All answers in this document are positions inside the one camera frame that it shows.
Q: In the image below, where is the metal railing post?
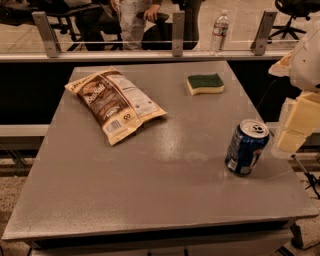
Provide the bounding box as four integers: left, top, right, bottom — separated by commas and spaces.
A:
32, 11, 61, 58
172, 11, 185, 57
250, 11, 277, 56

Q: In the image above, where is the black office chair right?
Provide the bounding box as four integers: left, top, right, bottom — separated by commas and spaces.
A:
268, 0, 320, 40

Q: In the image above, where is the black office chair left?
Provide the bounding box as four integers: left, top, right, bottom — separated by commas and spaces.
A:
0, 0, 122, 53

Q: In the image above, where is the clear water bottle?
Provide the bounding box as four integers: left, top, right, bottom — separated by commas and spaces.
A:
210, 10, 229, 53

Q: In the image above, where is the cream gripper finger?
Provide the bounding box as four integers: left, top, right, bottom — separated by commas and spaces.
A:
275, 91, 320, 153

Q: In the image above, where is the green yellow sponge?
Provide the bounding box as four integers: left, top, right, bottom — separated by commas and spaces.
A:
187, 73, 224, 95

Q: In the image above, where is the black office chair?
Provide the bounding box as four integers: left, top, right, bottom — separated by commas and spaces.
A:
0, 0, 122, 53
268, 0, 320, 40

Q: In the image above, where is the black tripod stand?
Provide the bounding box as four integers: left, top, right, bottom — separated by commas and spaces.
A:
292, 155, 320, 199

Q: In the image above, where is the seated person in background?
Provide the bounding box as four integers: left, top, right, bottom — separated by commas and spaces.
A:
109, 0, 204, 51

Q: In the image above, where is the left metal railing post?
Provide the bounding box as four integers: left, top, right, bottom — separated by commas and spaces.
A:
32, 11, 61, 58

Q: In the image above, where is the middle metal railing post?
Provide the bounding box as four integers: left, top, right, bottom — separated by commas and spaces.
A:
172, 11, 185, 57

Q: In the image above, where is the brown chip bag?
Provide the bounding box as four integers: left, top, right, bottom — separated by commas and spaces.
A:
65, 67, 166, 145

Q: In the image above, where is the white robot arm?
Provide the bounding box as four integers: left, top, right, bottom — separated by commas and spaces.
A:
269, 21, 320, 154

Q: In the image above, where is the right metal railing post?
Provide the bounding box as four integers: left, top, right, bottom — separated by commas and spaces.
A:
250, 11, 277, 56

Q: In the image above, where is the blue pepsi can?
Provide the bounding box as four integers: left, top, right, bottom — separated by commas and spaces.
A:
225, 119, 269, 176

